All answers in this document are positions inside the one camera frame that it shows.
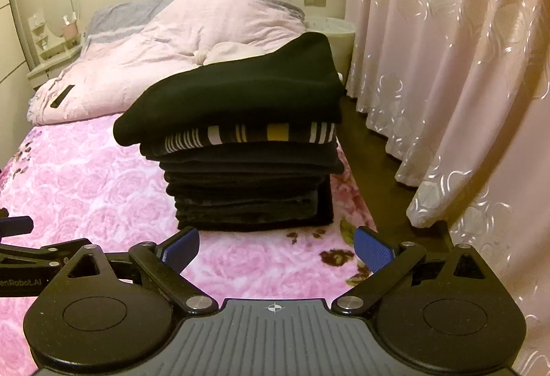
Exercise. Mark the pink duvet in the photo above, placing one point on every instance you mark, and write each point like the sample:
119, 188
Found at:
150, 57

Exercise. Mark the cream dressing table with mirror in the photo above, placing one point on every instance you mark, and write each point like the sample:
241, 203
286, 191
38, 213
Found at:
56, 23

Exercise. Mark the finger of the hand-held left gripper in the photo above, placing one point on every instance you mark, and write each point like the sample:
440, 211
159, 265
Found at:
17, 226
38, 255

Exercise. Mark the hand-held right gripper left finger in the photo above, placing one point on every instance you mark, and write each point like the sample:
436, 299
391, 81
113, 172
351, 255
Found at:
182, 249

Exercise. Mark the pink floral blanket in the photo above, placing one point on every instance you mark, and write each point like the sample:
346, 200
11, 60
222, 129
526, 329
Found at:
86, 187

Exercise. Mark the wall socket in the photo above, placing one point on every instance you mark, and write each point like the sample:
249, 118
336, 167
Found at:
315, 0

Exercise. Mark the white round bin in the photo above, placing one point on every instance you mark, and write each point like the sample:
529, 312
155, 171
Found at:
333, 36

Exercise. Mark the striped folded garment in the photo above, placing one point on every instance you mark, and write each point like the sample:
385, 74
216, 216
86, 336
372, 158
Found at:
240, 134

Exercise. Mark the grey striped bedding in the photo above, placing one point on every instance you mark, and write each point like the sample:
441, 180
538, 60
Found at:
111, 17

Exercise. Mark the cream drawer cabinet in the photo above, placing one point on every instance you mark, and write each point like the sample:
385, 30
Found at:
8, 23

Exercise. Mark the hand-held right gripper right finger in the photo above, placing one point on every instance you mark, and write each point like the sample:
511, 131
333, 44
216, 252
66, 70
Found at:
373, 249

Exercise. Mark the stack of folded dark clothes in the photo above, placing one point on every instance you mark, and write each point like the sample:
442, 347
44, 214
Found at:
249, 187

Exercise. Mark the pink cup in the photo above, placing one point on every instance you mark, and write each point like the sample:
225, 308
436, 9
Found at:
69, 30

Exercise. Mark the black zip jacket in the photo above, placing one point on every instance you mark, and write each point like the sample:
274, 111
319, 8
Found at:
240, 96

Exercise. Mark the pink embroidered curtain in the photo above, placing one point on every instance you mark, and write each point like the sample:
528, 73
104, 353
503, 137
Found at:
451, 57

